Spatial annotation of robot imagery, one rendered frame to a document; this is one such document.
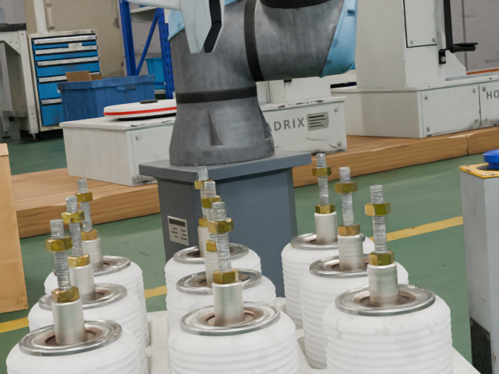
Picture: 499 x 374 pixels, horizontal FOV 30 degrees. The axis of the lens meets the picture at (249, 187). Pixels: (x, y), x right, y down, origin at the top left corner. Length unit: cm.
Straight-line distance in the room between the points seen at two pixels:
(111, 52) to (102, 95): 202
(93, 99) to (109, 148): 234
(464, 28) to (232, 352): 730
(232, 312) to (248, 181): 59
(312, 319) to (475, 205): 21
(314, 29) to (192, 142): 22
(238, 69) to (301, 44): 10
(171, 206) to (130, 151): 149
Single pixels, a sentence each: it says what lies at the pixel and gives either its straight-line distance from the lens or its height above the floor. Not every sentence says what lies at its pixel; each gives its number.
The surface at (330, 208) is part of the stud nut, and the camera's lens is 93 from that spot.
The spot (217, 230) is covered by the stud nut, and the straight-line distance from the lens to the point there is 68.
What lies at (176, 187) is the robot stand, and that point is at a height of 27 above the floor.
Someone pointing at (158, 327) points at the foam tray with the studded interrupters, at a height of 18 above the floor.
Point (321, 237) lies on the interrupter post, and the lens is 93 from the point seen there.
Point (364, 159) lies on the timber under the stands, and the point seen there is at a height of 5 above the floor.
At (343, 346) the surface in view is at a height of 23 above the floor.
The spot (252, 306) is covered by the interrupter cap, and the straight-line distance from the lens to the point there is 72.
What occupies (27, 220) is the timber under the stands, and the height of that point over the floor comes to 5.
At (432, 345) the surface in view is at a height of 23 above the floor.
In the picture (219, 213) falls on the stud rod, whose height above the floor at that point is 33.
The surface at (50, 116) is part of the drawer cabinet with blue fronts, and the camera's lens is 624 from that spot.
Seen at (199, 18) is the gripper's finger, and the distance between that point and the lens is 64.
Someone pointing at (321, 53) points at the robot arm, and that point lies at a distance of 125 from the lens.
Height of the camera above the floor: 45
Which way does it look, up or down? 8 degrees down
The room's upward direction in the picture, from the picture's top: 5 degrees counter-clockwise
